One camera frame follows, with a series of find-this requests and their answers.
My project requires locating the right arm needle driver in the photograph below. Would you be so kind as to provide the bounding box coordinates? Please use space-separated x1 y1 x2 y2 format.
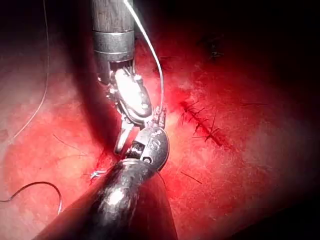
96 59 154 127

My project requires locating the left arm needle driver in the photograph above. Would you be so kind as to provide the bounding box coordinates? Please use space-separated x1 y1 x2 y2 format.
125 126 170 173

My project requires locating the right arm needle driver jaw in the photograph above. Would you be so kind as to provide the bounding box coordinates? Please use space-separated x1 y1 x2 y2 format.
113 124 134 155

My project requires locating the left arm needle driver jaw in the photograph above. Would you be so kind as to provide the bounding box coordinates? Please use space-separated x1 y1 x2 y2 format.
160 106 168 130
151 106 161 130

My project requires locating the blue thread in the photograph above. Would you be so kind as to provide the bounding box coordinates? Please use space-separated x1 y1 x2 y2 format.
0 0 166 216

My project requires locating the black stitching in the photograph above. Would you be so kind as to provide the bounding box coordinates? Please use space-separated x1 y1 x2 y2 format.
178 99 225 149
199 34 226 61

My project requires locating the tissue pad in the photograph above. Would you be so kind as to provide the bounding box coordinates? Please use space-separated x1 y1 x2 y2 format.
0 14 320 240

